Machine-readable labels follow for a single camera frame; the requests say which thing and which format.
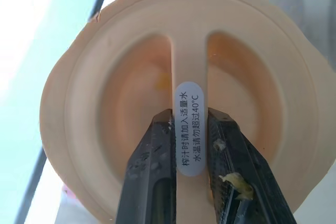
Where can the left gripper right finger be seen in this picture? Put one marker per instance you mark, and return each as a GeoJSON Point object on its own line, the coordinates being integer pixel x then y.
{"type": "Point", "coordinates": [244, 155]}

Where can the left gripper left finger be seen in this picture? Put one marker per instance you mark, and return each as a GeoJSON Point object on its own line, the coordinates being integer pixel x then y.
{"type": "Point", "coordinates": [149, 171]}

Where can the pale yellow food scrap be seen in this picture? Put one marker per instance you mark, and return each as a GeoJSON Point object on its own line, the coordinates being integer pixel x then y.
{"type": "Point", "coordinates": [240, 183]}

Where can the cream blender lid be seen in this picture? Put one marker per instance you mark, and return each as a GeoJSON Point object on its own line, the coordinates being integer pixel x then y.
{"type": "Point", "coordinates": [126, 98]}

